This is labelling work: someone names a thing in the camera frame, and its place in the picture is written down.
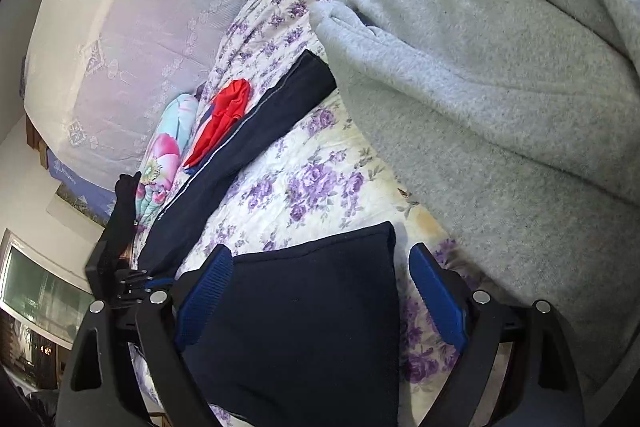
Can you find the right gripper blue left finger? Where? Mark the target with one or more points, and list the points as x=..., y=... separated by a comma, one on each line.
x=198, y=292

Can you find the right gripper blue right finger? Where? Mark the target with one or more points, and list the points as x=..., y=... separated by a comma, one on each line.
x=444, y=294

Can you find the navy blue pants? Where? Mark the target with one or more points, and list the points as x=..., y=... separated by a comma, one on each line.
x=302, y=336

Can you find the folded pastel floral cloth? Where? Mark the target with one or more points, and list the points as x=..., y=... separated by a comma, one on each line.
x=163, y=157

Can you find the purple floral bedspread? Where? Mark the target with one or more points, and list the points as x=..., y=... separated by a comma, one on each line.
x=321, y=178

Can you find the red white blue garment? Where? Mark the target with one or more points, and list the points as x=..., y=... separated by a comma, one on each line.
x=226, y=109

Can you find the grey fleece blanket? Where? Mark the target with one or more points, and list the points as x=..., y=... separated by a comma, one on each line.
x=516, y=123

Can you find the white embroidered headboard cover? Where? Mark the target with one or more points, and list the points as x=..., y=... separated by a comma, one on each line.
x=99, y=74

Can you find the window with white frame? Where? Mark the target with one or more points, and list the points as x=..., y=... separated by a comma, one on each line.
x=41, y=294

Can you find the blue picture on wall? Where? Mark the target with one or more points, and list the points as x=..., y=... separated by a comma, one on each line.
x=91, y=200

